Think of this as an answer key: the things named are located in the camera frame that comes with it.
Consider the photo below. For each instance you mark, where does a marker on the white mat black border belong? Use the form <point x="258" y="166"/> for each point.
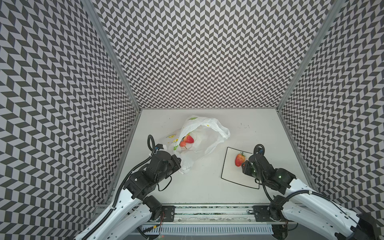
<point x="233" y="174"/>

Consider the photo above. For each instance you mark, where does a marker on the left aluminium corner post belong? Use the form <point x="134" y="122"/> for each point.
<point x="95" y="20"/>

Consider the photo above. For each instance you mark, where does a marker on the aluminium corner post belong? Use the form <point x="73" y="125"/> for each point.
<point x="95" y="20"/>
<point x="321" y="34"/>

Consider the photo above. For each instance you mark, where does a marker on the red fake strawberry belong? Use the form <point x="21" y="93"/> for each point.
<point x="240" y="159"/>
<point x="188" y="139"/>

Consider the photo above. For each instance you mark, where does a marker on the right aluminium corner post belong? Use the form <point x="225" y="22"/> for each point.
<point x="321" y="34"/>

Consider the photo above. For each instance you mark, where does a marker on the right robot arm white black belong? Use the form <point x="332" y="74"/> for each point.
<point x="299" y="203"/>

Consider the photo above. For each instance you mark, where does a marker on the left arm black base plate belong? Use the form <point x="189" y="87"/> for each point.
<point x="165" y="213"/>

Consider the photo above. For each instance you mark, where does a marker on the white plastic bag lemon print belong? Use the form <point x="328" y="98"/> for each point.
<point x="207" y="133"/>

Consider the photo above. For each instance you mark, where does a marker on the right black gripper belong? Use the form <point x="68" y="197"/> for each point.
<point x="249" y="167"/>

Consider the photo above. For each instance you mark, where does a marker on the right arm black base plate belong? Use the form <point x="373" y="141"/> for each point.
<point x="262" y="213"/>

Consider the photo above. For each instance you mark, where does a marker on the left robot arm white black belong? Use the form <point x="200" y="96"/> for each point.
<point x="133" y="204"/>

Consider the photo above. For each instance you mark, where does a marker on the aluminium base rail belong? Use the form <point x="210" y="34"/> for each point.
<point x="202" y="213"/>

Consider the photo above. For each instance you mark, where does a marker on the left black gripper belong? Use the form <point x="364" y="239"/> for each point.
<point x="176" y="165"/>

